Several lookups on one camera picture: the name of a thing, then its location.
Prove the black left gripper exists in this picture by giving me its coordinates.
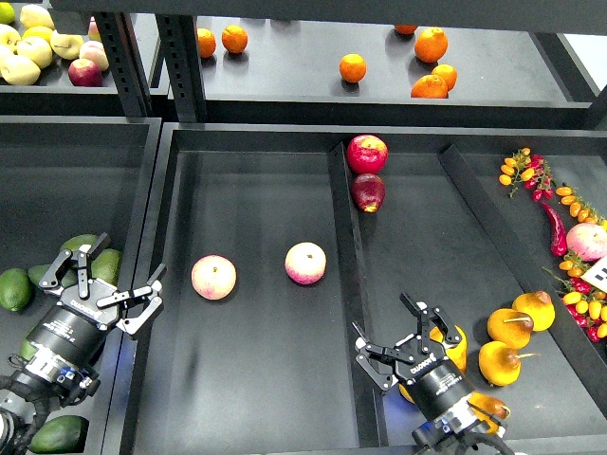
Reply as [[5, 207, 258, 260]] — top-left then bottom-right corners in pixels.
[[26, 232, 167, 370]]

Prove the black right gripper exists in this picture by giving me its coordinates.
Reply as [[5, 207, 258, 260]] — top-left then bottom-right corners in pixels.
[[352, 293, 474, 421]]

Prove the dark green avocado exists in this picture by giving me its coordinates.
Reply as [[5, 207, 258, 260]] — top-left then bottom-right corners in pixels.
[[20, 327, 40, 361]]

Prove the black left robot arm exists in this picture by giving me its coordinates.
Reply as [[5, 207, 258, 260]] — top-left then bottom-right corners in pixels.
[[1, 233, 166, 454]]

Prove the yellow pear under arm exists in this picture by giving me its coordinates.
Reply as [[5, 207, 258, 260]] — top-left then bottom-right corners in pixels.
[[478, 341, 540, 387]]

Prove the yellow pear behind arm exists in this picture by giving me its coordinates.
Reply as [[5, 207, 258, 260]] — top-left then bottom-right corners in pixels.
[[487, 308, 534, 350]]

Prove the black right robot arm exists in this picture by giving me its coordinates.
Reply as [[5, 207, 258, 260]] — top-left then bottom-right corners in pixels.
[[352, 293, 513, 454]]

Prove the dark avocado in pile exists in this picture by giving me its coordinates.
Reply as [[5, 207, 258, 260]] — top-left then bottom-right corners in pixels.
[[28, 264, 78, 288]]

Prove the yellow pear beside divider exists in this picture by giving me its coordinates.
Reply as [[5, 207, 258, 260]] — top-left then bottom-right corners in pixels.
[[430, 325, 468, 373]]

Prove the light green avocado top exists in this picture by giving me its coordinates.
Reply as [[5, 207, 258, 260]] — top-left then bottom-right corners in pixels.
[[60, 233, 105, 253]]

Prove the bright green avocado far left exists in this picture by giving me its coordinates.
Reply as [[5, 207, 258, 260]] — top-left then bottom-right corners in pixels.
[[0, 268, 33, 312]]

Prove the avocado bottom left corner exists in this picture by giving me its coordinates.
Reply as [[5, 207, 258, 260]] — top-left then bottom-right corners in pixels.
[[28, 415, 89, 454]]

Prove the black tray divider centre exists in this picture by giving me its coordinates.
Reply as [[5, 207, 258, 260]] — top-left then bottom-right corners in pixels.
[[327, 142, 387, 448]]

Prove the pink apple centre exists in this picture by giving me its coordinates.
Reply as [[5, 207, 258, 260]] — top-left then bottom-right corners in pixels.
[[285, 242, 326, 285]]

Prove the black left tray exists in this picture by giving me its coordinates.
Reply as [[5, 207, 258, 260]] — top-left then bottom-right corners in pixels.
[[1, 116, 161, 454]]

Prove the black middle tray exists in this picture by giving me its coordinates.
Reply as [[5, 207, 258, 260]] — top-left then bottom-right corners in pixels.
[[122, 124, 606, 454]]

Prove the lower cherry tomato bunch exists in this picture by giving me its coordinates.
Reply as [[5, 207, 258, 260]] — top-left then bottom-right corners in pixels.
[[543, 250, 606, 343]]

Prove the cherry tomato bunch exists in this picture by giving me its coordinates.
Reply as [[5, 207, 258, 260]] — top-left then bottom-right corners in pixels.
[[498, 147, 554, 202], [543, 250, 606, 343]]

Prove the red chili pepper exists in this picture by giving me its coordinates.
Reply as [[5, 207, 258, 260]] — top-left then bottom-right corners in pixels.
[[540, 201, 567, 257]]

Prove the bright red apple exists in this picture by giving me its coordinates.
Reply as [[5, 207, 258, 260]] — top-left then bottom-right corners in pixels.
[[346, 135, 388, 174]]

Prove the white label card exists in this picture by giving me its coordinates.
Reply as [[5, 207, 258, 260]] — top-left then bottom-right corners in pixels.
[[581, 257, 607, 292]]

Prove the pink apple right tray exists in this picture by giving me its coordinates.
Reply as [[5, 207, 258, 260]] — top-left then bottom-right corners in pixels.
[[565, 223, 606, 262]]

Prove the upper cherry tomato bunch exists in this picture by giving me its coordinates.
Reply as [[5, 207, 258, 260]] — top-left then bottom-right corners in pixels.
[[498, 147, 554, 202]]

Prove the orange cherry tomato sprig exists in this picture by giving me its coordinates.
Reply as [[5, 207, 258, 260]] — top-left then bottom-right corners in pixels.
[[555, 185, 606, 228]]

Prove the red apple upper left shelf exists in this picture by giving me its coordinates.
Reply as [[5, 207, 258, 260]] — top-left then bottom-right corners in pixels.
[[68, 59, 103, 87]]

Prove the pale yellow apple front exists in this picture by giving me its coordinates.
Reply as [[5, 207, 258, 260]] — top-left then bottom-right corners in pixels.
[[1, 55, 41, 85]]

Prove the pale yellow apple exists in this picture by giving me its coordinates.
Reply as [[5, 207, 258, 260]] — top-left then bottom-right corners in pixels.
[[49, 30, 84, 61], [1, 55, 41, 85], [16, 36, 53, 69]]

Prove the pale pink peach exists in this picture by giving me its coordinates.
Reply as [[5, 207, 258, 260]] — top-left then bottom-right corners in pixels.
[[79, 41, 109, 72]]

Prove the pale yellow apple right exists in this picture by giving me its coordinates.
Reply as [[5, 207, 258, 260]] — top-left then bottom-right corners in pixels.
[[49, 30, 84, 61]]

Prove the pale yellow apple middle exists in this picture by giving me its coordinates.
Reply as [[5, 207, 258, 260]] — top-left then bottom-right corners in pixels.
[[16, 36, 53, 69]]

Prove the pale apple left edge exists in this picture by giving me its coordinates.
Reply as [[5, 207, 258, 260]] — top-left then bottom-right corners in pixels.
[[0, 45, 14, 66]]

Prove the green avocado by tray wall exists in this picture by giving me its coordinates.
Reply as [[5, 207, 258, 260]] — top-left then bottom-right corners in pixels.
[[91, 248, 122, 286]]

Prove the black perforated post left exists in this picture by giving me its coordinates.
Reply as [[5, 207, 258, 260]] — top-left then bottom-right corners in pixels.
[[92, 11, 153, 118]]

